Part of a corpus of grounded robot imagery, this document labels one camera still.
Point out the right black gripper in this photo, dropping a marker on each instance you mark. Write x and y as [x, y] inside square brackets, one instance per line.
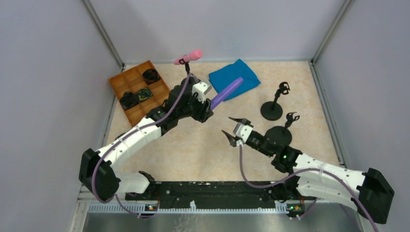
[254, 136]

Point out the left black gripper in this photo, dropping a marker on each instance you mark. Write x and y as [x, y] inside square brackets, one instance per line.
[205, 107]

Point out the purple microphone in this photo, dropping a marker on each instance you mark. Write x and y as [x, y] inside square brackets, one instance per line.
[226, 92]

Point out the black mic stand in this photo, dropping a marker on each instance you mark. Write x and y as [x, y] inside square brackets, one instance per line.
[187, 69]
[280, 135]
[271, 110]

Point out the pink microphone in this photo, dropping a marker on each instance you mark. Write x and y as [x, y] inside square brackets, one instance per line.
[191, 56]

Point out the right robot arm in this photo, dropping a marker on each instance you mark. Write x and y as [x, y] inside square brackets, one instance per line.
[369, 193]

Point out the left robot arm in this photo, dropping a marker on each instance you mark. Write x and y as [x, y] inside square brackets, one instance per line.
[99, 170]

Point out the blue folded cloth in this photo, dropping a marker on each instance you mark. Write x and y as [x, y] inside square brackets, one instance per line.
[221, 78]

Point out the yellow-green bundle in tray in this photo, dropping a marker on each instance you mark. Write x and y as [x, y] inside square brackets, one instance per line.
[143, 95]

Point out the black item in tray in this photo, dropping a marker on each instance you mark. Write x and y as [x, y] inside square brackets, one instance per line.
[151, 76]

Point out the orange compartment tray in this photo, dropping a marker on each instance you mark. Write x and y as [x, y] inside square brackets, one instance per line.
[132, 80]

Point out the black bundle in tray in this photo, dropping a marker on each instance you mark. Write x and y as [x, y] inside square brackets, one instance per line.
[128, 100]

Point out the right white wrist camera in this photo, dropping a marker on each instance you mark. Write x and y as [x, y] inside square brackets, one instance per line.
[242, 132]

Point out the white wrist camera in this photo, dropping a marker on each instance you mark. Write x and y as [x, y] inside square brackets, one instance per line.
[200, 89]
[242, 132]

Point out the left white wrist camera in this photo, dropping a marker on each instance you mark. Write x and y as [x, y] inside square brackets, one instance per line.
[200, 89]

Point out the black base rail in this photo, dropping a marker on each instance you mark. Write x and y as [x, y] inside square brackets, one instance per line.
[214, 195]

